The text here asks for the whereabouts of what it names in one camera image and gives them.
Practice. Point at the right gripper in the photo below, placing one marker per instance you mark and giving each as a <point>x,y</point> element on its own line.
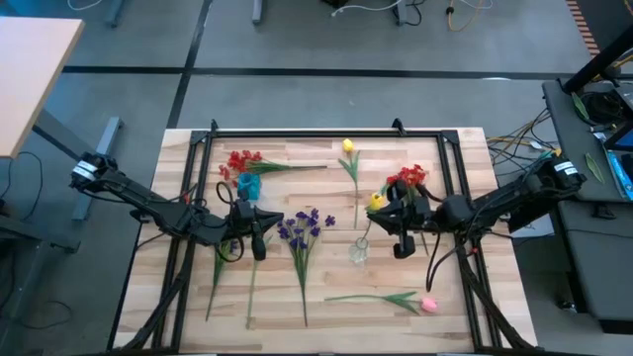
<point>413,215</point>

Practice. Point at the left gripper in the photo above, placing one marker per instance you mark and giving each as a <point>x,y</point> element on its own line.
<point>242,220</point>

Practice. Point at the yellow tulip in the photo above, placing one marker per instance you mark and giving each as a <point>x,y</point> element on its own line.
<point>377,202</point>
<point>348,145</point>

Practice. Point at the clear glass vase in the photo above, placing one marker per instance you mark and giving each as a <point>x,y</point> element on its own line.
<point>359,253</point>

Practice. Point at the red flower bunch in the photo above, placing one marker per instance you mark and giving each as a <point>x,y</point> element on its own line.
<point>410,174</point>
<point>237,160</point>

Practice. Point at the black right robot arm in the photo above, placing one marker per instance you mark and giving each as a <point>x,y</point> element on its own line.
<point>514,195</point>

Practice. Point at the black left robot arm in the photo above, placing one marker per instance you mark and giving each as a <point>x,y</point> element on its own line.
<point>148,198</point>

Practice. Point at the teal glass vase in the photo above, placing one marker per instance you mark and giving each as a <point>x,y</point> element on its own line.
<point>248,187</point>

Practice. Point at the white sheet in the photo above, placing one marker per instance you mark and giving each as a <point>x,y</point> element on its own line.
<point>536,228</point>

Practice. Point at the teal green cup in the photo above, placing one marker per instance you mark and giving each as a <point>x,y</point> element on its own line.
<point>548,154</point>

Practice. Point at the grey metal desk leg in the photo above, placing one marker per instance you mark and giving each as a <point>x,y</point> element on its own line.
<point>113,131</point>

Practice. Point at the black side table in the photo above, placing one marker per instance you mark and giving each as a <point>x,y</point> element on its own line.
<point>564,148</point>

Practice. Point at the grey table leg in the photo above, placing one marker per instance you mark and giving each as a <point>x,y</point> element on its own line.
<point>400,12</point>
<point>115,12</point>
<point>257,12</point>

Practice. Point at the green leaf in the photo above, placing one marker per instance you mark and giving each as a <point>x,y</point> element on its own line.
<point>593,168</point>
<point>579,106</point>

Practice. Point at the black low bench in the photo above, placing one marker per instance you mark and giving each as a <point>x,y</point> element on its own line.
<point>593,267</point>

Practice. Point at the dark metal table base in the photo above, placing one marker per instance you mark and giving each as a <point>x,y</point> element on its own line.
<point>39,240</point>

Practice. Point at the blue box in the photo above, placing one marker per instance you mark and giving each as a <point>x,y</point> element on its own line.
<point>620,175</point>

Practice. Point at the laptop with blue screen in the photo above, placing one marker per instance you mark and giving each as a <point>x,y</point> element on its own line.
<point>624,138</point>

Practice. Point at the black diagonal beam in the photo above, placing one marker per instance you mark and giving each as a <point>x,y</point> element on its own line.
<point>601,59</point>

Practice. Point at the light wood desk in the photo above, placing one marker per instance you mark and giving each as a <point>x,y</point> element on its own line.
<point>29,74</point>

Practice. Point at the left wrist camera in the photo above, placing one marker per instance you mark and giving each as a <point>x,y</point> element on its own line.
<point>258,249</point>

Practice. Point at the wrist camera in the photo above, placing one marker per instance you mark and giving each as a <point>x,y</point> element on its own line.
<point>258,249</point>
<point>404,247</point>

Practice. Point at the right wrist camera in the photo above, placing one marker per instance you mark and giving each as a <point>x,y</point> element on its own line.
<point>404,247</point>

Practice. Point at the black aluminium table frame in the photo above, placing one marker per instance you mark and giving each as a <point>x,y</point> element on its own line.
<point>321,133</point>

